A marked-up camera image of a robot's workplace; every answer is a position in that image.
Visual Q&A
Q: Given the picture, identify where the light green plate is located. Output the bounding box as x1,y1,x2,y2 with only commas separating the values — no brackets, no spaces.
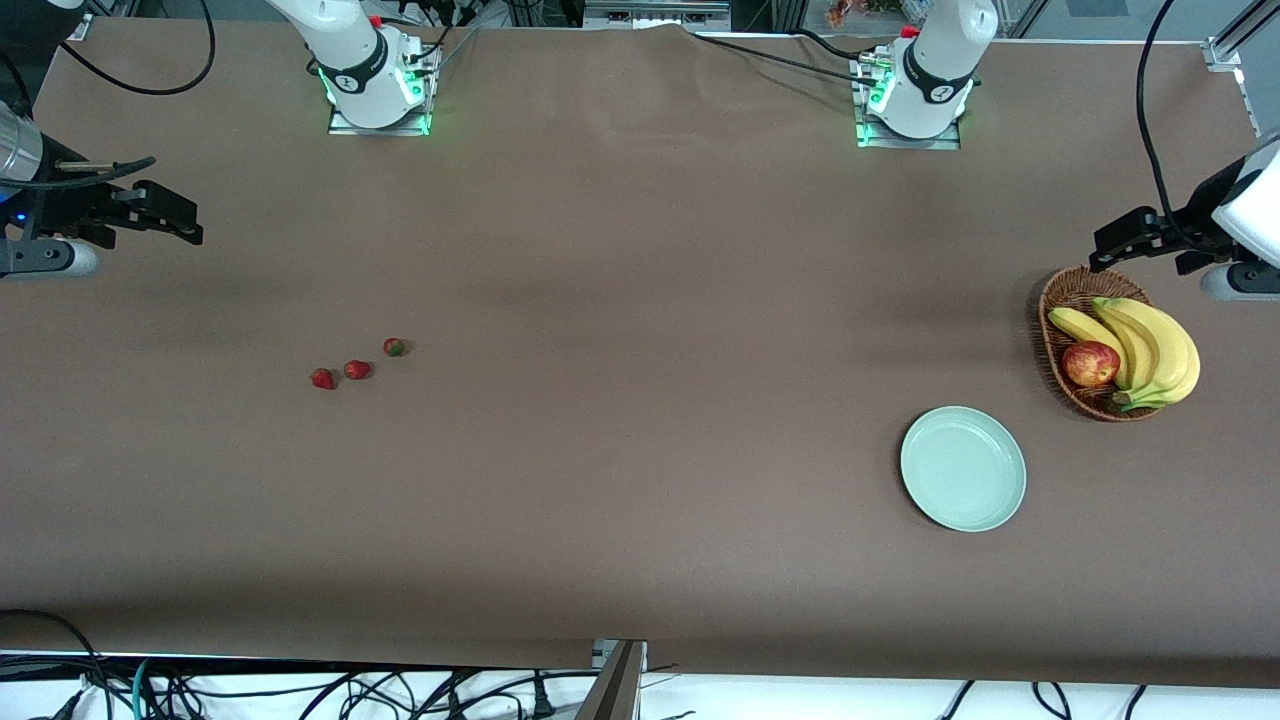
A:
900,405,1027,533

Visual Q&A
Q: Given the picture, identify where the brown wicker basket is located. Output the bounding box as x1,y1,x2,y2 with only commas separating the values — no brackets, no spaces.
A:
1037,265,1166,423

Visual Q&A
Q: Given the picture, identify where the small yellow banana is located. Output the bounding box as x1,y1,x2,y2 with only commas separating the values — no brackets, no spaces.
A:
1048,306,1131,389

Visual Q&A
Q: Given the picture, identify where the large yellow banana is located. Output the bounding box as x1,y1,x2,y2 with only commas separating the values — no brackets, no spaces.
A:
1092,297,1201,411

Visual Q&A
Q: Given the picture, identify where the red apple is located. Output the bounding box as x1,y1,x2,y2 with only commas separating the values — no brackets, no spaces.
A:
1061,340,1122,389

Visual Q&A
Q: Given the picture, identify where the grey metal box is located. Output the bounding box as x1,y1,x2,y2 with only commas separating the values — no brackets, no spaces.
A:
583,0,733,31

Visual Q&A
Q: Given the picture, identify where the brown table cover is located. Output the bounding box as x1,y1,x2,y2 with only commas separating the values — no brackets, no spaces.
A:
0,18,1280,689

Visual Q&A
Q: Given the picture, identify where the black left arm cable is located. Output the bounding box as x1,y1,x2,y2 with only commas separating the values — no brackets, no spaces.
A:
1135,0,1216,251

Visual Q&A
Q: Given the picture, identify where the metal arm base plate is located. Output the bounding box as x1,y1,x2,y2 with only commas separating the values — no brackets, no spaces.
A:
855,55,963,151
328,45,436,137

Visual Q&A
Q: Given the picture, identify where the black base cable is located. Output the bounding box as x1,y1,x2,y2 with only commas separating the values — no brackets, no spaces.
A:
690,30,881,86
795,28,866,63

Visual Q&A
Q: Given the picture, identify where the black floor cable loop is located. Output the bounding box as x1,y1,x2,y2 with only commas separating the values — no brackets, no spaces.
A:
0,608,111,720

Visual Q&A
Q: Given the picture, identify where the aluminium post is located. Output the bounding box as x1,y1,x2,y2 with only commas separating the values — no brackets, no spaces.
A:
575,640,648,720

